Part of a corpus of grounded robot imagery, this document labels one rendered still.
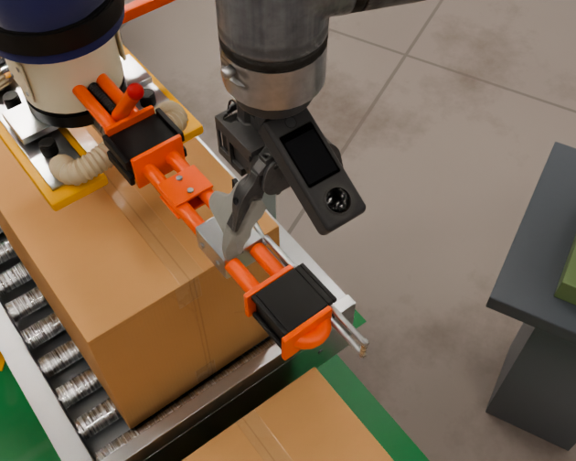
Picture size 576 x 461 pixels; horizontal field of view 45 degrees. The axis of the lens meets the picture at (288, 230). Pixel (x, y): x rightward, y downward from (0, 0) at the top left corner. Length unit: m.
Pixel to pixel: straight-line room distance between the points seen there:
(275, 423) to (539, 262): 0.66
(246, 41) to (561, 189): 1.27
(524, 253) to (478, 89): 1.56
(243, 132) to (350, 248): 1.79
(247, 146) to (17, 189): 0.85
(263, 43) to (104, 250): 0.83
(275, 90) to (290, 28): 0.06
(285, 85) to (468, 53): 2.68
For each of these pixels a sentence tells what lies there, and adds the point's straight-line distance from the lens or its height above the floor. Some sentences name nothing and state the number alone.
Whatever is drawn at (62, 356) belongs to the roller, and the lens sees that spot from 1.69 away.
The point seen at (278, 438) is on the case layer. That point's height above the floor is 0.54.
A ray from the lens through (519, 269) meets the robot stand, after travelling 1.57.
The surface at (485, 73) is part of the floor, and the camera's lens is 3.15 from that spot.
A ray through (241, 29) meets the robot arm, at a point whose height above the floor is 1.66.
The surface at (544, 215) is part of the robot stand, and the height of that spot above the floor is 0.75.
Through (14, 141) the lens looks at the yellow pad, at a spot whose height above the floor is 1.12.
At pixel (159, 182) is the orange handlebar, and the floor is 1.24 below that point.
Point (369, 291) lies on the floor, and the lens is 2.35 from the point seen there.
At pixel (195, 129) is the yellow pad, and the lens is 1.24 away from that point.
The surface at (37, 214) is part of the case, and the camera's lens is 1.40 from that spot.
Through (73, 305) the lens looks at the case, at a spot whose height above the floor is 0.95.
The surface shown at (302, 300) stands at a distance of 0.86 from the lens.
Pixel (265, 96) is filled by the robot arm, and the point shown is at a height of 1.60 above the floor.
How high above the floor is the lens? 2.00
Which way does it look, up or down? 54 degrees down
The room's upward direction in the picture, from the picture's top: straight up
